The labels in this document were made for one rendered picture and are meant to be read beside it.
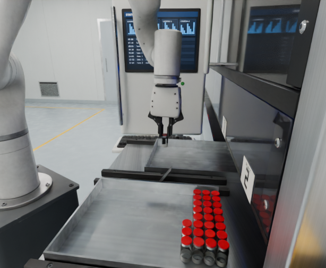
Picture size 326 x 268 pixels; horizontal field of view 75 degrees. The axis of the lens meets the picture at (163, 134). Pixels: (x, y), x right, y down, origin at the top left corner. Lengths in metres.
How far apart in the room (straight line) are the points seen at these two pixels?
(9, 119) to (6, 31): 0.21
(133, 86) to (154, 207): 0.81
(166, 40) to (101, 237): 0.54
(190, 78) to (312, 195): 1.04
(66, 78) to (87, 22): 1.63
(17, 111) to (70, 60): 5.97
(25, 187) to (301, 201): 0.68
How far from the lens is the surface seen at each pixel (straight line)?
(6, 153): 0.70
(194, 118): 1.28
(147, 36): 0.77
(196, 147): 0.93
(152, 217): 0.56
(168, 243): 0.50
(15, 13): 0.66
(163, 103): 0.70
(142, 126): 1.30
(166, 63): 0.67
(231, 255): 0.50
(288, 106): 0.31
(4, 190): 0.75
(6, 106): 0.72
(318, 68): 0.26
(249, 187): 0.45
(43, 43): 7.03
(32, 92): 7.47
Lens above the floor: 1.25
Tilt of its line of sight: 20 degrees down
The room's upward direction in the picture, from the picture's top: straight up
